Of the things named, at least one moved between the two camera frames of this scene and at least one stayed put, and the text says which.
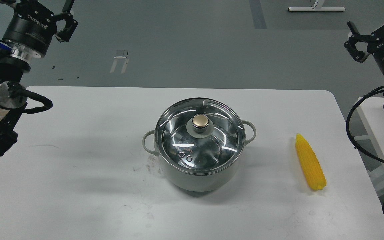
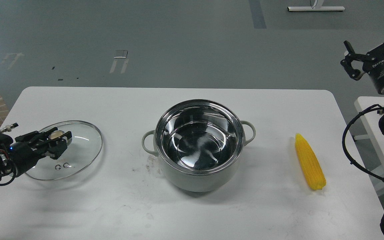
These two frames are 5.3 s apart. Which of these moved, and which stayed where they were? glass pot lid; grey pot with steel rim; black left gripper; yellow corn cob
Moved: black left gripper; glass pot lid
Stayed: grey pot with steel rim; yellow corn cob
